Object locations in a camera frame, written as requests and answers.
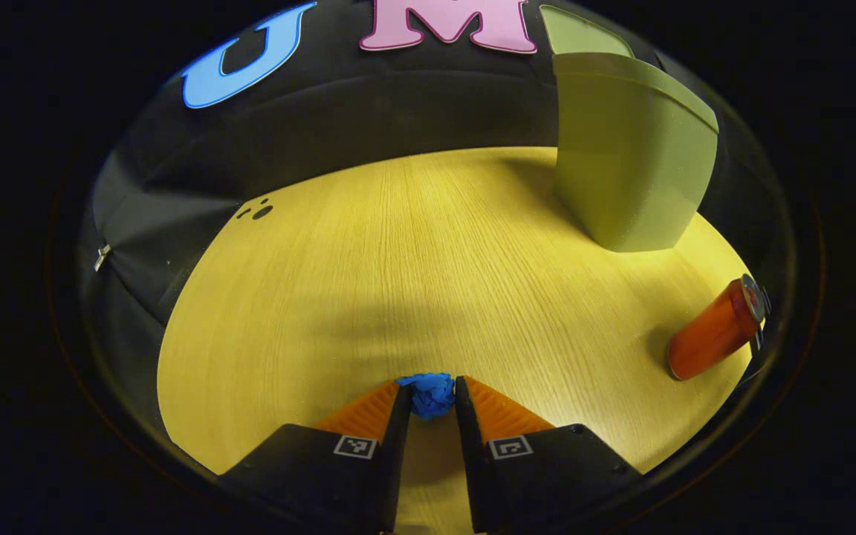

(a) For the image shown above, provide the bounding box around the orange pop can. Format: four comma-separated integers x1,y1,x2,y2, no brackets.
667,273,769,381

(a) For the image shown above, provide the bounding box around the black backdrop cloth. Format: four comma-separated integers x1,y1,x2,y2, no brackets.
75,0,793,447

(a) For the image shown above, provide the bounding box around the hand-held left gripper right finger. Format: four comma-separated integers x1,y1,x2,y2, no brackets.
454,375,641,534

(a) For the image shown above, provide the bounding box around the blue paper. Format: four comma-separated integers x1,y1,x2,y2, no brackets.
396,372,457,421

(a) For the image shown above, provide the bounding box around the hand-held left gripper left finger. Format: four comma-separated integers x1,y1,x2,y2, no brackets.
220,380,412,534

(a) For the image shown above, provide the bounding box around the pale green desktop garbage bin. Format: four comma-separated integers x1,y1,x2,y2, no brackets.
539,6,720,253

